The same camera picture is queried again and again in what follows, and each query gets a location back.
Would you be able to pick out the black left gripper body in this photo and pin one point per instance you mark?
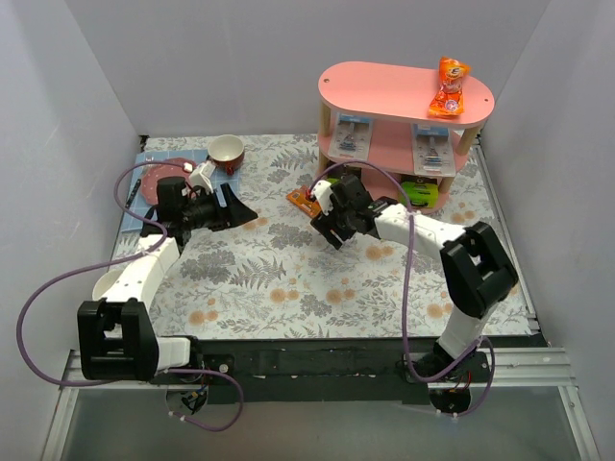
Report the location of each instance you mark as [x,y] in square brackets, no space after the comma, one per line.
[223,209]

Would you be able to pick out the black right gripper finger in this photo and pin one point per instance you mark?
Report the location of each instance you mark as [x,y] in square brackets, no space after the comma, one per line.
[330,230]
[345,228]

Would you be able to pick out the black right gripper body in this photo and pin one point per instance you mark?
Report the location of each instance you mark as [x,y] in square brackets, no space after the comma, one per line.
[339,223]

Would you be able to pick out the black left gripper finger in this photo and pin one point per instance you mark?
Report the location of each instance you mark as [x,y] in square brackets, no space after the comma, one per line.
[239,215]
[226,196]

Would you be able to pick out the orange long snack packet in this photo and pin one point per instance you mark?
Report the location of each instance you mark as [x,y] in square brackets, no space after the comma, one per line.
[299,197]

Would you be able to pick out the blue razor blister pack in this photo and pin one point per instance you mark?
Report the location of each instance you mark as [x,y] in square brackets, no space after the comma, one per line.
[433,152]
[351,137]

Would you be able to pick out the orange small razor packet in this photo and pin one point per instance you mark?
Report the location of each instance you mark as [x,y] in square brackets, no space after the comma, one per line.
[448,100]

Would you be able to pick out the black green Gillette razor box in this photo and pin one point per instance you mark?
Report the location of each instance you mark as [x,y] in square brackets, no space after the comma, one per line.
[345,170]

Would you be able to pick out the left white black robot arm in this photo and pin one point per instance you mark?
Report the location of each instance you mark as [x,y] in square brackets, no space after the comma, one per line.
[116,336]

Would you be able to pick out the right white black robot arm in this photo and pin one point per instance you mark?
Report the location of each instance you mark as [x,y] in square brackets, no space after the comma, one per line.
[478,272]

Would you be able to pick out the pink three-tier shelf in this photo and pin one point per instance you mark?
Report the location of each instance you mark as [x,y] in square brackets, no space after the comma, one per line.
[395,97]

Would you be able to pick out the blue checkered placemat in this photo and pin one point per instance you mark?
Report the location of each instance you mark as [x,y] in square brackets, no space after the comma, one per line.
[139,205]

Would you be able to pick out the pink dotted plate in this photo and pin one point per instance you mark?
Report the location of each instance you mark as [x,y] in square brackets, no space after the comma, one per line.
[174,167]

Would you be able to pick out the red cup white inside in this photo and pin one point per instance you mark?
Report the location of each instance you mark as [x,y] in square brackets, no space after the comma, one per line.
[227,152]

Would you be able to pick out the floral tablecloth mat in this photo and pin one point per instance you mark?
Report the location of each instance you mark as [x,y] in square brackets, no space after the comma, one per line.
[277,277]

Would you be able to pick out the white ceramic bowl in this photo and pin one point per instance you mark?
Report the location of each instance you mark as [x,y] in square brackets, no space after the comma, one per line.
[104,283]

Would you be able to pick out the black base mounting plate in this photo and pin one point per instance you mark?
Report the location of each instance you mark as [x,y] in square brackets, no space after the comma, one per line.
[307,370]

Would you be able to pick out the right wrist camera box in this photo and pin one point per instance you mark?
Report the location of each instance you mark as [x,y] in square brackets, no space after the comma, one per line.
[321,193]

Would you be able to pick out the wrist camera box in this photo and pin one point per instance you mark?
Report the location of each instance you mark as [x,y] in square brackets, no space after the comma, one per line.
[321,193]
[200,176]

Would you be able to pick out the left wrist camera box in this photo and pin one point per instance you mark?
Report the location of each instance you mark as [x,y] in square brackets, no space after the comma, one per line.
[200,176]

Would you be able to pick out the black handled fork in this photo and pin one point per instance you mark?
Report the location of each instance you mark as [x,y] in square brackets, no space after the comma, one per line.
[138,182]

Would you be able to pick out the aluminium frame rail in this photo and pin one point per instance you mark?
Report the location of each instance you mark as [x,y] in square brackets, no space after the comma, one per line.
[518,402]

